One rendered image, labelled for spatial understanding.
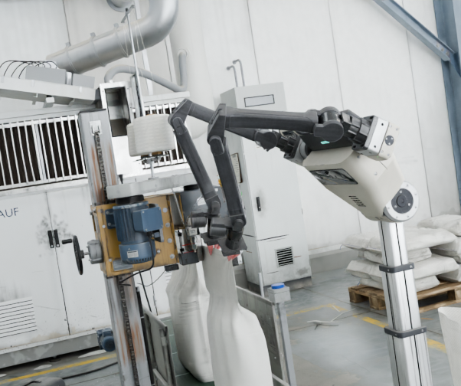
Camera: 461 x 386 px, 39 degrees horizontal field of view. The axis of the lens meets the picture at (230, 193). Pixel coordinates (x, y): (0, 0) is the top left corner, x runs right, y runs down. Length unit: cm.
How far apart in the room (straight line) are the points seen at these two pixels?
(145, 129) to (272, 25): 504
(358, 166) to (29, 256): 374
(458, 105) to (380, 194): 622
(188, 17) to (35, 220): 233
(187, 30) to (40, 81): 162
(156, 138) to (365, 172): 89
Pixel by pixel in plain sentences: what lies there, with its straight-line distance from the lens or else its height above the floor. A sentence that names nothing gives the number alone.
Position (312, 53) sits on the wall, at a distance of 780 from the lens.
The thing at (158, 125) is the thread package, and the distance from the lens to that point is 276.
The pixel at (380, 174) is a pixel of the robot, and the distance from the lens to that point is 242.
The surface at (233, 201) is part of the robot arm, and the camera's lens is 237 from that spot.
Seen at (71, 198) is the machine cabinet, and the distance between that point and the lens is 563.
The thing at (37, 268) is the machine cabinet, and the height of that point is 80.
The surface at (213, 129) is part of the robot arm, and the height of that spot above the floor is 156.
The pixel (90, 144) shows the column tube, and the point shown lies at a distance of 297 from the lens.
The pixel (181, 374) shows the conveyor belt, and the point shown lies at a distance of 356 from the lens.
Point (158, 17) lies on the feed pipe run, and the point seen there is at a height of 264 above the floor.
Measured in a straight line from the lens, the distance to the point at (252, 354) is 265.
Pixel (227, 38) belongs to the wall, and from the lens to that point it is 745.
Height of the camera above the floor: 146
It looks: 3 degrees down
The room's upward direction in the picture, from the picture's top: 9 degrees counter-clockwise
